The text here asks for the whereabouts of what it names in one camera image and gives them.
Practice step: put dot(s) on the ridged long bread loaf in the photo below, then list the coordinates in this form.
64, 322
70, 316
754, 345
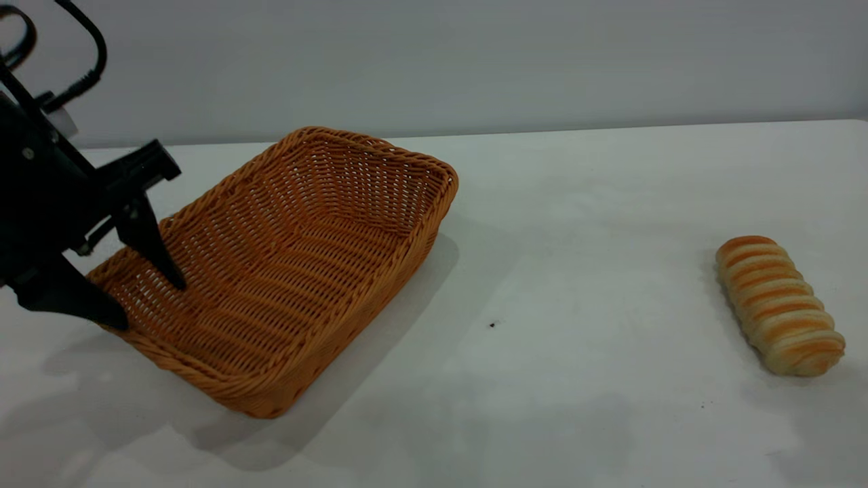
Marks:
776, 305

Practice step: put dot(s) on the orange woven wicker basket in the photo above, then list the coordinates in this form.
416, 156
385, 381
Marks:
305, 271

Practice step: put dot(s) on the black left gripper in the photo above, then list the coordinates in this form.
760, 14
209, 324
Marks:
47, 196

